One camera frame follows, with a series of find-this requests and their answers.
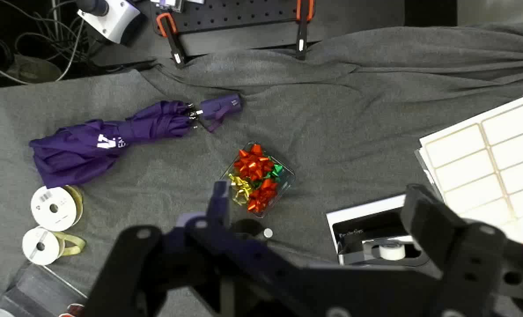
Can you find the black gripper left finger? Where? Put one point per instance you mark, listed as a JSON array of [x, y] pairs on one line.
[[134, 275]]

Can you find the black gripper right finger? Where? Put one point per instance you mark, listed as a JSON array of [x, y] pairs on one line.
[[455, 247]]

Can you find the purple umbrella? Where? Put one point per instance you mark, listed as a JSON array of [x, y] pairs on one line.
[[90, 146]]

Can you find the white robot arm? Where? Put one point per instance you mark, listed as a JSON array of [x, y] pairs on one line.
[[113, 18]]

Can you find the black tape dispenser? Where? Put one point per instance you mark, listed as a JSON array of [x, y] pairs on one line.
[[389, 250]]

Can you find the white label sheets stack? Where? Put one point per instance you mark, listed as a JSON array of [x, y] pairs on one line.
[[495, 159]]

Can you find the white spool with gold ribbon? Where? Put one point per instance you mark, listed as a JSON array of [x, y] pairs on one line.
[[53, 208], [41, 247]]

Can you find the clear plastic bag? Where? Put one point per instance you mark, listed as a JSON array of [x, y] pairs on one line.
[[32, 292]]

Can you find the clear box of red bows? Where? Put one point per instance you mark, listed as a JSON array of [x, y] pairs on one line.
[[257, 176]]

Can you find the gray table cloth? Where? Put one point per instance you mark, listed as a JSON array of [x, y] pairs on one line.
[[331, 116]]

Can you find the orange black clamp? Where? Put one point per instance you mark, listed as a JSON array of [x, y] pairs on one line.
[[303, 18], [169, 32]]

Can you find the black pegboard plate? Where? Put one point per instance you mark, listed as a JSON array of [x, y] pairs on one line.
[[231, 14]]

